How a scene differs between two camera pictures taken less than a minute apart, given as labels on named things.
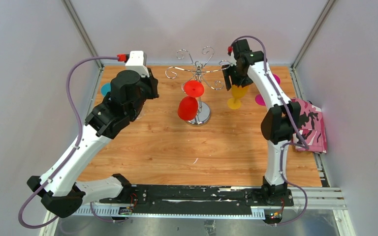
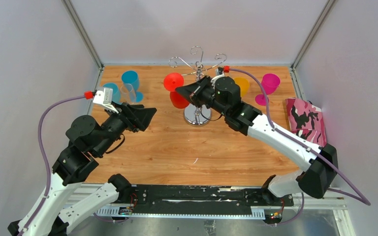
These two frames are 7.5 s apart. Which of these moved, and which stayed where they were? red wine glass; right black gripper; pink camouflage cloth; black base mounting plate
Moved: red wine glass; right black gripper
Stayed: pink camouflage cloth; black base mounting plate
